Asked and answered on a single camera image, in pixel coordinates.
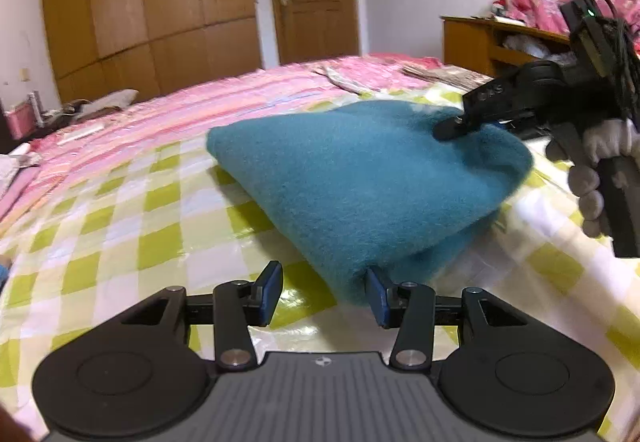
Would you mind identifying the teal fuzzy sweater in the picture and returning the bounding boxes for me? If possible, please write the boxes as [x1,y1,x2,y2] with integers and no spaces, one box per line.
[206,100,533,304]

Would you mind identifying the right hand grey glove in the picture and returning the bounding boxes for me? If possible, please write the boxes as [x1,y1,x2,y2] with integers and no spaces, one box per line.
[546,119,639,238]

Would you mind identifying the floral patterned cloth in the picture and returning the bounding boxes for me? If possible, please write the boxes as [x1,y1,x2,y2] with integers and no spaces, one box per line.
[401,64,492,92]

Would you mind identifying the wooden side cabinet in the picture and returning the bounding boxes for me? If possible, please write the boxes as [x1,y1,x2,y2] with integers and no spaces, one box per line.
[440,16,570,76]

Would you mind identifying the pink striped bedspread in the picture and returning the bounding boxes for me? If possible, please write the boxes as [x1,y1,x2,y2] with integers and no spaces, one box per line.
[1,54,442,229]

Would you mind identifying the grey cloth on nightstand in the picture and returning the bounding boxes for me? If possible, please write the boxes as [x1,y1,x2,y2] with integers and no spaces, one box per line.
[79,88,139,115]

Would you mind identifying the grey pillow pink dots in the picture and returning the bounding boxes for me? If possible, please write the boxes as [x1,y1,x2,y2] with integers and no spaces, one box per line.
[0,144,41,207]

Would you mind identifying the pink storage box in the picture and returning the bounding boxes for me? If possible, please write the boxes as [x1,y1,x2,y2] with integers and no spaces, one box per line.
[4,100,37,141]

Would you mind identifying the steel thermos bottle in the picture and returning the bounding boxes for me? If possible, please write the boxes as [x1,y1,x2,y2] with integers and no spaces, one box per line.
[27,90,44,128]

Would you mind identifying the wooden wardrobe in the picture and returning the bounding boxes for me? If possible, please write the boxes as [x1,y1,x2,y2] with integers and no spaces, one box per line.
[42,0,262,102]

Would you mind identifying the black cable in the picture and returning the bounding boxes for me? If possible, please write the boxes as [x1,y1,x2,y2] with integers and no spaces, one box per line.
[579,0,640,123]

